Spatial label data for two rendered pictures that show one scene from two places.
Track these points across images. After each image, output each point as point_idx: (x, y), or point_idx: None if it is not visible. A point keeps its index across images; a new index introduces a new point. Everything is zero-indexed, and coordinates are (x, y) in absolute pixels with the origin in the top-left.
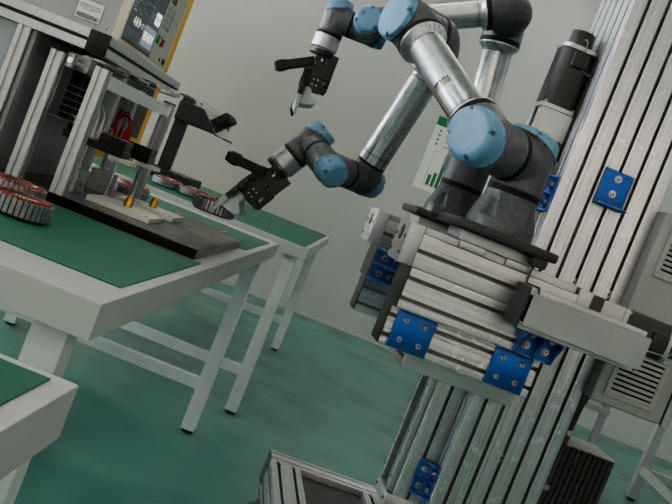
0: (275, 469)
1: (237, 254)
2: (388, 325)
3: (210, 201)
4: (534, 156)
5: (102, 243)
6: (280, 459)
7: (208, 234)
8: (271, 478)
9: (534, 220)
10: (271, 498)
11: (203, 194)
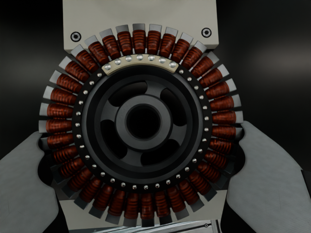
0: (190, 225)
1: (171, 209)
2: None
3: (47, 116)
4: None
5: None
6: (218, 224)
7: (150, 133)
8: (172, 225)
9: None
10: (140, 231)
11: (165, 45)
